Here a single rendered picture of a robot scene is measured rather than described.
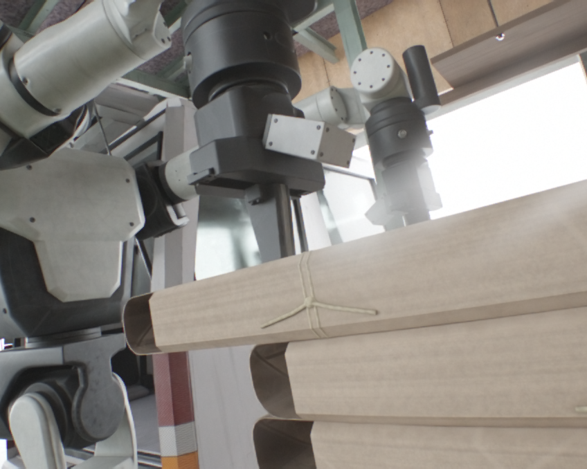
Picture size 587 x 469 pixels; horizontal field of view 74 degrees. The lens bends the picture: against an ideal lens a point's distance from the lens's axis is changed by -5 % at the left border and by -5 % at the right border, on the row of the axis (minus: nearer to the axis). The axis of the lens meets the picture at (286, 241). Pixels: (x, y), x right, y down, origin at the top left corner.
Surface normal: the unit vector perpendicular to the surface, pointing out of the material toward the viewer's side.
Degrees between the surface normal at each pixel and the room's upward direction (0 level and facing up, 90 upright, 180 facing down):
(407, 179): 90
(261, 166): 90
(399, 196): 90
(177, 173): 103
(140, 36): 171
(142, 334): 79
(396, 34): 90
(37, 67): 112
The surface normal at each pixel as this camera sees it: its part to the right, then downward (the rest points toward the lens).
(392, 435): -0.56, -0.68
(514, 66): -0.60, 0.01
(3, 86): -0.10, 0.37
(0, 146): 0.91, -0.11
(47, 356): -0.36, -0.05
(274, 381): 0.72, -0.41
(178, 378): 0.23, -0.22
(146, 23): 0.33, 0.93
